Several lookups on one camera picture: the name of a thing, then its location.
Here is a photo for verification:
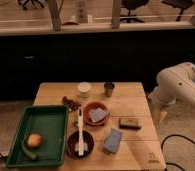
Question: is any green cucumber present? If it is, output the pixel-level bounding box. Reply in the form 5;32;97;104
21;140;38;160

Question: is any wooden railing post left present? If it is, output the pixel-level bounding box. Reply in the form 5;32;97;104
47;0;61;31

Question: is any black office chair right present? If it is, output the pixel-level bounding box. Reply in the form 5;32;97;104
162;0;194;21

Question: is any wooden railing post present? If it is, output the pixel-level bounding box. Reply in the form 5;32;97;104
47;0;61;31
111;0;122;29

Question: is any black cable right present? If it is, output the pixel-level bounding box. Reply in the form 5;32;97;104
160;133;195;171

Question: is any dark dried fruit cluster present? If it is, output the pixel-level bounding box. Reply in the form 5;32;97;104
62;96;81;112

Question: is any dark brown bowl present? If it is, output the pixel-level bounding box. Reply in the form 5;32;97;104
67;131;94;159

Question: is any white paper cup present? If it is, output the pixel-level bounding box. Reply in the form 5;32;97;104
77;82;92;98

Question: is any small metal cup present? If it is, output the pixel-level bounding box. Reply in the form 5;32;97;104
104;82;115;97

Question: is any white brush tool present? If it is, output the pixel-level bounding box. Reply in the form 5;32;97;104
76;108;87;156

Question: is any green plastic tray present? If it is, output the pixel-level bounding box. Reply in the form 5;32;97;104
6;105;68;168

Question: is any blue sponge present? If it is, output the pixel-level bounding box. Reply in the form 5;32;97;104
103;128;122;154

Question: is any black office chair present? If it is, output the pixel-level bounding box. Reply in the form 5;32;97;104
17;0;44;10
162;0;194;21
120;0;149;23

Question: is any orange round fruit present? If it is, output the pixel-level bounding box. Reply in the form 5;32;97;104
27;133;43;148

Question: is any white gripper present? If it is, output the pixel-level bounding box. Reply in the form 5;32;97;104
148;87;172;127

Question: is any wooden railing post middle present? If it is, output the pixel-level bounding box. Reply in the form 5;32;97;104
111;0;122;29

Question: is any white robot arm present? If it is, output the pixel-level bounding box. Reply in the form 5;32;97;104
148;62;195;126

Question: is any orange plate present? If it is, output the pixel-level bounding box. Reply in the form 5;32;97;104
83;101;110;126

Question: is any grey heart-shaped cloth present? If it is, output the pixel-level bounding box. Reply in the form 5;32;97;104
89;108;108;123

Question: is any black office chair left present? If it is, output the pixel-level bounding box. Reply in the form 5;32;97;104
17;0;44;10

